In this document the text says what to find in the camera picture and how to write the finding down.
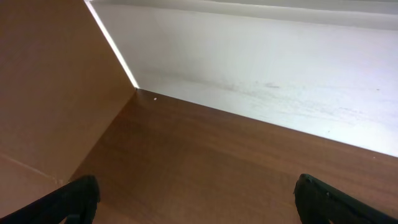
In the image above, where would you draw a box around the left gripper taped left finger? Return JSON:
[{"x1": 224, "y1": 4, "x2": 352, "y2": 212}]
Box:
[{"x1": 1, "y1": 175, "x2": 100, "y2": 224}]

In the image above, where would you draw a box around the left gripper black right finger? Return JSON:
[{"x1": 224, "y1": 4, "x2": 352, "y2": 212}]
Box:
[{"x1": 294, "y1": 174, "x2": 397, "y2": 224}]

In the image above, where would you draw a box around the brown cardboard box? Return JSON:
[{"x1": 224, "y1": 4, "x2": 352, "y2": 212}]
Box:
[{"x1": 1, "y1": 0, "x2": 134, "y2": 216}]

